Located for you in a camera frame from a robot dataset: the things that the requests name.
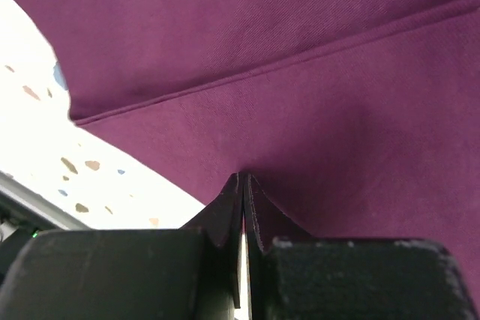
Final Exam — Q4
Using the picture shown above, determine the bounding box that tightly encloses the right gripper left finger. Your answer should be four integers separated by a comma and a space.
1, 174, 242, 319

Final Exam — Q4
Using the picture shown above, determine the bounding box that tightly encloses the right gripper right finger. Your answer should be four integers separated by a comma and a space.
243, 175, 479, 319

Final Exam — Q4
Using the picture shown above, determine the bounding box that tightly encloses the purple surgical cloth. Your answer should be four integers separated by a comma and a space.
0, 0, 480, 241

